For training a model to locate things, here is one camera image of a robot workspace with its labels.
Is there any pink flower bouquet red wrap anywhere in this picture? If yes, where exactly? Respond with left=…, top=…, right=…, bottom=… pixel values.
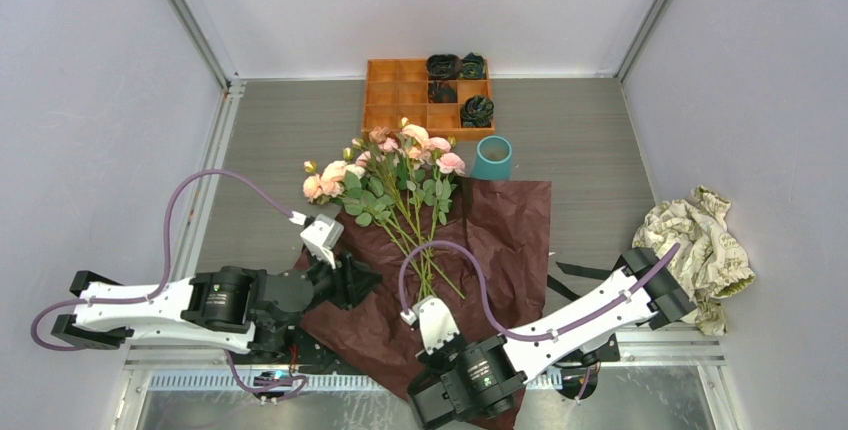
left=301, top=116, right=467, bottom=306

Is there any dark red wrapping paper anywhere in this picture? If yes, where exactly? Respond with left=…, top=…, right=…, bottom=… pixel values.
left=300, top=178, right=552, bottom=398

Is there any black printed ribbon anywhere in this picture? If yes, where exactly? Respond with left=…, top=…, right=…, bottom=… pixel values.
left=547, top=262, right=612, bottom=302

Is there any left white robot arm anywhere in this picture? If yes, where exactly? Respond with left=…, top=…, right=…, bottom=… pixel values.
left=51, top=251, right=382, bottom=363

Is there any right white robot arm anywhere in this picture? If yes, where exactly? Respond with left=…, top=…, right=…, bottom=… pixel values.
left=401, top=244, right=696, bottom=429

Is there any teal vase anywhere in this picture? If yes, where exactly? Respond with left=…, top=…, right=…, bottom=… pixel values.
left=471, top=135, right=513, bottom=181

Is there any small electronics board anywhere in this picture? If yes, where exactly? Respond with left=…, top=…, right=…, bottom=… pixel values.
left=253, top=370, right=290, bottom=388

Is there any orange compartment tray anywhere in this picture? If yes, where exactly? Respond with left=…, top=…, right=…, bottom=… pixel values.
left=361, top=58, right=496, bottom=141

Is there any dark green rolled sock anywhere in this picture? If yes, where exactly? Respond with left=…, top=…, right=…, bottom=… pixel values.
left=459, top=95, right=495, bottom=128

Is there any black rolled sock top left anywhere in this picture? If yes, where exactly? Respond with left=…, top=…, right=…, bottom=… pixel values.
left=425, top=54, right=463, bottom=81

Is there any dark teal rolled sock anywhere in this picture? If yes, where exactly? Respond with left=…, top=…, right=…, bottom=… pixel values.
left=460, top=52, right=487, bottom=80

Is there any crumpled printed cloth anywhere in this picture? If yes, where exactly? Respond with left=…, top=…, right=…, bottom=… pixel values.
left=632, top=186, right=756, bottom=336

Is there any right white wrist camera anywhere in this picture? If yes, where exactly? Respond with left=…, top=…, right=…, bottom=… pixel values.
left=400, top=296, right=460, bottom=355

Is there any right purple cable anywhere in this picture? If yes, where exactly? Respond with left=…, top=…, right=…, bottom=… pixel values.
left=397, top=239, right=682, bottom=343

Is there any purple cable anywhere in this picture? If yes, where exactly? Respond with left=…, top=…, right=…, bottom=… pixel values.
left=397, top=239, right=682, bottom=343
left=29, top=168, right=309, bottom=353

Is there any perforated metal rail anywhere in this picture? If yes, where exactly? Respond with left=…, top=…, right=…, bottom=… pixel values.
left=148, top=371, right=564, bottom=393

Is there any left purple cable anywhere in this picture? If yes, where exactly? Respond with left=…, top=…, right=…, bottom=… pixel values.
left=29, top=168, right=309, bottom=353

